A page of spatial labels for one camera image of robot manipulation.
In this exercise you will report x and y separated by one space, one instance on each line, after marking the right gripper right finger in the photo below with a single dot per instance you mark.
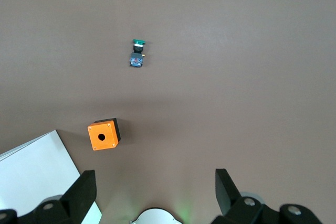
228 197

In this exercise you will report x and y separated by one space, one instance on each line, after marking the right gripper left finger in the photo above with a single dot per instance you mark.
78 197

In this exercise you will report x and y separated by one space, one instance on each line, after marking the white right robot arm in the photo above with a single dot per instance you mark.
157 217

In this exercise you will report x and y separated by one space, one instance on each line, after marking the white drawer cabinet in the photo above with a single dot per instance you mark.
34 171

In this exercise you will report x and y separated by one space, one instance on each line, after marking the green mushroom push button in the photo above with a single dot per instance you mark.
136 61

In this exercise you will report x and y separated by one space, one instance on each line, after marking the orange button enclosure box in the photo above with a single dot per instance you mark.
107 142

